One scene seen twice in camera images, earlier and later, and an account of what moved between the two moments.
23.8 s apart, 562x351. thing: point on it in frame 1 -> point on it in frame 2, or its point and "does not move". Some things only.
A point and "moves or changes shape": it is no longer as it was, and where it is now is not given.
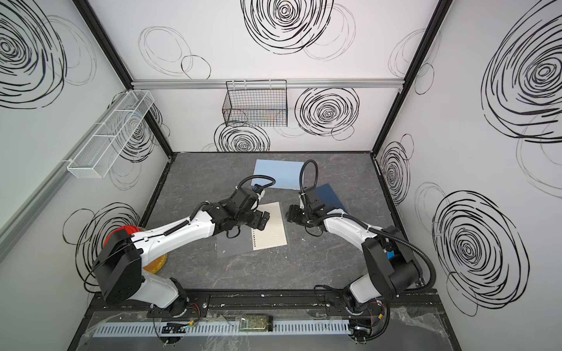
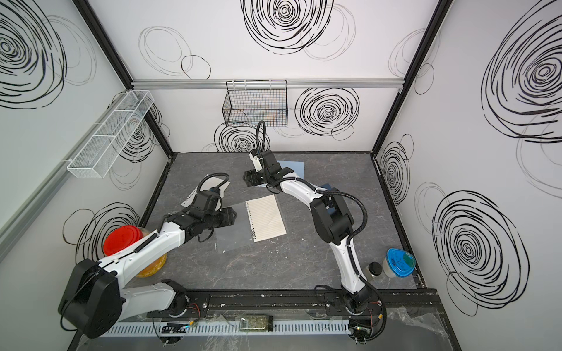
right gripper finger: (294, 214) -> (253, 178)
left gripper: (257, 223) -> (230, 216)
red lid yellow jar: (154, 268) does not move
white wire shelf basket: (105, 146) does not move
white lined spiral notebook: (250, 239) moves or changes shape
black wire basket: (256, 103) does not move
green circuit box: (256, 323) does not move
